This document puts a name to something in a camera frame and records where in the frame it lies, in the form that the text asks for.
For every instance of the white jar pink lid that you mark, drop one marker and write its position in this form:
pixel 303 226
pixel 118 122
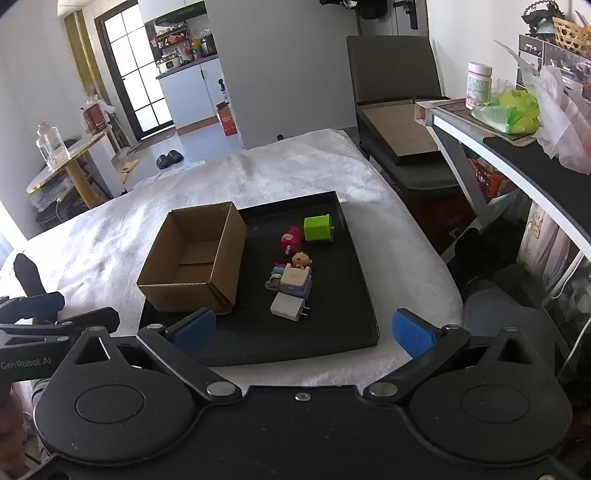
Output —
pixel 479 87

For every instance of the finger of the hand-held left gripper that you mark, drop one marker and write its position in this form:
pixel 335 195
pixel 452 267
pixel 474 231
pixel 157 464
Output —
pixel 41 304
pixel 92 319

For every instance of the black printed box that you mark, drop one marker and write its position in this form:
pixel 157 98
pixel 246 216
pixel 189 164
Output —
pixel 531 50

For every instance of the brown cardboard box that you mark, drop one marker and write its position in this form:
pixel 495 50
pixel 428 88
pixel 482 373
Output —
pixel 231 258

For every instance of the small teal toy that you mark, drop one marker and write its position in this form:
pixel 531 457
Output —
pixel 279 268

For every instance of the yellow bottle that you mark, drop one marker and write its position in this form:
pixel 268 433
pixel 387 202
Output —
pixel 196 50

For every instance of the white plug charger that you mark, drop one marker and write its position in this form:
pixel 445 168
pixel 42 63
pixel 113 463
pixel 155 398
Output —
pixel 286 304

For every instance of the person's right leg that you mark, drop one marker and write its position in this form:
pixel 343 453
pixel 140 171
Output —
pixel 503 314

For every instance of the rice cooker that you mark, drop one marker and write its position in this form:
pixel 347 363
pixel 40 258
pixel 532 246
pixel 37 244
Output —
pixel 168 64

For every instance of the red-hatted toy figure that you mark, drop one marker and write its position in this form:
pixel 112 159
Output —
pixel 291 236

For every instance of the white desk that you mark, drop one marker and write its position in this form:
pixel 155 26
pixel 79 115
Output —
pixel 461 138

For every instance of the white blanket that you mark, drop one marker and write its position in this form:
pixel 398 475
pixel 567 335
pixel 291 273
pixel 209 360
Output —
pixel 277 170

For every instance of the glass bottle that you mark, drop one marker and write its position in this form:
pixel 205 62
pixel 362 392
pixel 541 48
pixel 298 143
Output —
pixel 51 145

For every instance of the black box with brown liner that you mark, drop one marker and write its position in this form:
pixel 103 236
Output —
pixel 397 129

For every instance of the wicker basket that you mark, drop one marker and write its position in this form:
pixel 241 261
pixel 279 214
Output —
pixel 570 32

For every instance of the orange box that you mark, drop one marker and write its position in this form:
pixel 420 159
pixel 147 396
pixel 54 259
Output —
pixel 226 117

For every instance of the white power strip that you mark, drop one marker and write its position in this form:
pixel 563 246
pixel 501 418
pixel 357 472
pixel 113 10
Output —
pixel 51 196

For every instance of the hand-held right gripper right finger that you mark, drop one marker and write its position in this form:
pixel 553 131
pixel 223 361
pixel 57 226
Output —
pixel 413 333

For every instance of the white kitchen cabinet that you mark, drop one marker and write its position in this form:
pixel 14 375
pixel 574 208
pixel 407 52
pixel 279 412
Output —
pixel 194 97

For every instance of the yellow slipper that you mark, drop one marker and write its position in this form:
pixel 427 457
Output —
pixel 129 166

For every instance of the black tray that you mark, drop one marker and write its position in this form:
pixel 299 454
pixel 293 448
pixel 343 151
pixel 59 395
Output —
pixel 341 295

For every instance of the glass pane door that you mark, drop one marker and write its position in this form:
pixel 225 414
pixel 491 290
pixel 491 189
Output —
pixel 134 69

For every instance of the white side cabinet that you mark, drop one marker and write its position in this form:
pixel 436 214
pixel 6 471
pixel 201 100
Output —
pixel 104 161

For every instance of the white plastic bag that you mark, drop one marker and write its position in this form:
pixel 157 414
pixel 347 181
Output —
pixel 568 129

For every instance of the kitchen wall shelf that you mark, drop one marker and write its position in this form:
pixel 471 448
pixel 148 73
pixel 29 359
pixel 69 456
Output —
pixel 168 37

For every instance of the orange bear figurine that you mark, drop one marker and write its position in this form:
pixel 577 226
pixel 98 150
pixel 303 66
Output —
pixel 301 260

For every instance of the dark hanging clothes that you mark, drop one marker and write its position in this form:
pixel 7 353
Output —
pixel 369 9

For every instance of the yellow curtain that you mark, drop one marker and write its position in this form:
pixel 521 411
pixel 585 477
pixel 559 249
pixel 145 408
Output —
pixel 85 50

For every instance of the black stool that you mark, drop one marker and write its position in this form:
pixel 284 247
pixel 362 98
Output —
pixel 55 219

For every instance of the black desk mat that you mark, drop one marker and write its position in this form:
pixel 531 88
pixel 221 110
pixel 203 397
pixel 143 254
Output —
pixel 545 175

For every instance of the red container in plastic bag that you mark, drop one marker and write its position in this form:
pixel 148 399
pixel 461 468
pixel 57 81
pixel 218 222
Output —
pixel 94 117

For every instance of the black chair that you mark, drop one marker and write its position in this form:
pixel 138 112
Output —
pixel 392 64

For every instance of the green cube toy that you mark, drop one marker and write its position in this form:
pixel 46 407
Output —
pixel 316 229

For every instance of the dark patterned mat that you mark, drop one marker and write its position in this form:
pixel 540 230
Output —
pixel 457 113

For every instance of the green plastic bag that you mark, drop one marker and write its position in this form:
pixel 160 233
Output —
pixel 517 110

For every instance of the gold side table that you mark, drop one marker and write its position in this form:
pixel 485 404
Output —
pixel 69 159

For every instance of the red printed box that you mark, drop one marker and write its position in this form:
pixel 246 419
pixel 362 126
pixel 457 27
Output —
pixel 489 177

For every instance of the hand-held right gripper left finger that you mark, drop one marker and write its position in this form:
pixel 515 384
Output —
pixel 196 330

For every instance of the black sock foot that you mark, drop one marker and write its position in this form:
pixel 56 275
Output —
pixel 30 272

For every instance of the white and purple charger cube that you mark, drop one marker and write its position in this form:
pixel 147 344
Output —
pixel 295 279

